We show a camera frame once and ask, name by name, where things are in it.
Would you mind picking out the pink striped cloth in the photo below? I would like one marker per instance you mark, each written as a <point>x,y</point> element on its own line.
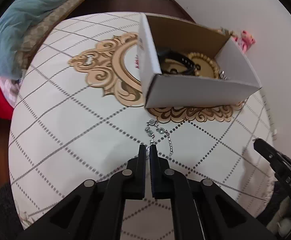
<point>9,90</point>

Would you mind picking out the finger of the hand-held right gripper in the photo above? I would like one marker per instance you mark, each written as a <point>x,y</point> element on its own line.
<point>266,151</point>

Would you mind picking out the white cardboard box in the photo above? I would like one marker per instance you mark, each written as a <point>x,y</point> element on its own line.
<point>198,92</point>

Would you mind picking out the blue duvet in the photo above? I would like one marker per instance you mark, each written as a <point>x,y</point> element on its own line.
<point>23,17</point>

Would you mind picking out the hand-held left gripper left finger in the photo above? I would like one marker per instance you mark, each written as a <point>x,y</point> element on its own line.
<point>141,172</point>

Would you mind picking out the black watch band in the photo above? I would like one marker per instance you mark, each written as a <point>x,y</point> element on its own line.
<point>183,61</point>

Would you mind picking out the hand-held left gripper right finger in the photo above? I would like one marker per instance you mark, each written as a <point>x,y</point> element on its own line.
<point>154,177</point>

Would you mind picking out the diamond pattern tablecloth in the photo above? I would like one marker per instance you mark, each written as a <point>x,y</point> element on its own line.
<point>73,130</point>

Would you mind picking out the pink plush toy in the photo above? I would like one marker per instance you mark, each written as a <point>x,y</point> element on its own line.
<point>245,40</point>

